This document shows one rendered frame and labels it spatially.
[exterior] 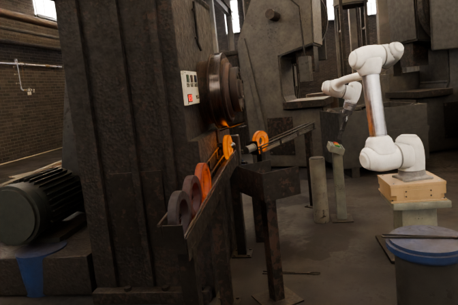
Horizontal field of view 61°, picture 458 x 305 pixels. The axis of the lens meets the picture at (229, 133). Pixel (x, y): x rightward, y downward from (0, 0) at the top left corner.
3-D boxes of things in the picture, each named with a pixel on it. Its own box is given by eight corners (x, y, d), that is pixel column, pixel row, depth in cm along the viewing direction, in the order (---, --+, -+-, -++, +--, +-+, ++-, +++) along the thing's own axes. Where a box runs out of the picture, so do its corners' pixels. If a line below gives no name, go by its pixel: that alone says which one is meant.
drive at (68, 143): (-39, 297, 244) (-95, 9, 224) (53, 238, 337) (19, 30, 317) (114, 295, 225) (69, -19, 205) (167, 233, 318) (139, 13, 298)
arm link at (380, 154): (405, 169, 229) (371, 175, 225) (389, 168, 245) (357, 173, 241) (388, 41, 229) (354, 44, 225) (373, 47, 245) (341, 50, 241)
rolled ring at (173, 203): (187, 182, 150) (178, 183, 151) (172, 203, 132) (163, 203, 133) (194, 225, 155) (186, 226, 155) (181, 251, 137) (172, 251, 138)
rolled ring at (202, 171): (198, 171, 168) (191, 172, 169) (205, 210, 173) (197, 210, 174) (208, 156, 186) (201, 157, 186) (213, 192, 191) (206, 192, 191)
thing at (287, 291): (276, 320, 186) (262, 173, 178) (250, 296, 210) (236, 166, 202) (310, 306, 194) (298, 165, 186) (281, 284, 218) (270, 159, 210)
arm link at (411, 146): (432, 169, 233) (429, 133, 231) (405, 173, 230) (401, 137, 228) (414, 165, 249) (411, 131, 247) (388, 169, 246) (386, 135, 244)
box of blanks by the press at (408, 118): (343, 179, 429) (338, 110, 420) (319, 165, 511) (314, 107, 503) (431, 168, 438) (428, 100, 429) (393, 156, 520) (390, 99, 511)
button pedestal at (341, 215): (332, 224, 301) (326, 146, 294) (330, 214, 324) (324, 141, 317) (354, 223, 298) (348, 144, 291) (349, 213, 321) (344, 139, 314)
